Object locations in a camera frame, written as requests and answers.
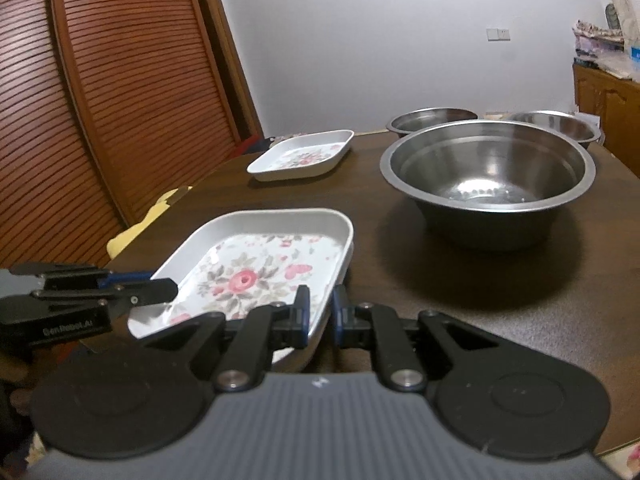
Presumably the small stainless steel bowl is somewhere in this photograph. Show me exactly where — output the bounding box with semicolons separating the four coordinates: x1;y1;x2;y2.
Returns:
387;107;479;139
507;110;601;151

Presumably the wooden door frame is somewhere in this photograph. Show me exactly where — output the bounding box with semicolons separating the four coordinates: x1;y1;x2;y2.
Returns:
189;0;265;142

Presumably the floral bed blanket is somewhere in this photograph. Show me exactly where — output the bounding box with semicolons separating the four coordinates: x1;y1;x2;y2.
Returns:
261;131;307;145

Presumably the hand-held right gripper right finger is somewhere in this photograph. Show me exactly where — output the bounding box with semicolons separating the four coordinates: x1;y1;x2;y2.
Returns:
332;285;501;394

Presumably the large stainless steel bowl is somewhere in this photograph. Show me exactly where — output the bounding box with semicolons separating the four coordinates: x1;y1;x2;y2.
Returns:
379;120;598;253

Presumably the white floral rectangular plate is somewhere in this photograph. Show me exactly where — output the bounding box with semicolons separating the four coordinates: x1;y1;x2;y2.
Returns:
246;129;356;182
127;207;355;374

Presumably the wooden louvered door panel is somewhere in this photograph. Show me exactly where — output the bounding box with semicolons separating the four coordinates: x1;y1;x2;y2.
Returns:
49;0;242;227
0;0;132;267

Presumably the stack of folded fabrics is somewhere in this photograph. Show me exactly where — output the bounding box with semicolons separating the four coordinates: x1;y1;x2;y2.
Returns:
572;20;629;68

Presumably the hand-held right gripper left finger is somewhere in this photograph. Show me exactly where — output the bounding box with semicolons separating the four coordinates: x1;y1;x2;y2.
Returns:
142;285;311;394

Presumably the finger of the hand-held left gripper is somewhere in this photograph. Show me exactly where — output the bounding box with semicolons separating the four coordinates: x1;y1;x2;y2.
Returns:
30;277;179;317
10;261;154;289

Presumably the yellow cloth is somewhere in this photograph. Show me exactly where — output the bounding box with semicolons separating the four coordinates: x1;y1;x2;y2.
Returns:
106;186;194;261

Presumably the long wooden cabinet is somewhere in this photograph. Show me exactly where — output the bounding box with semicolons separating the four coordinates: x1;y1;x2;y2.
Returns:
572;62;640;179

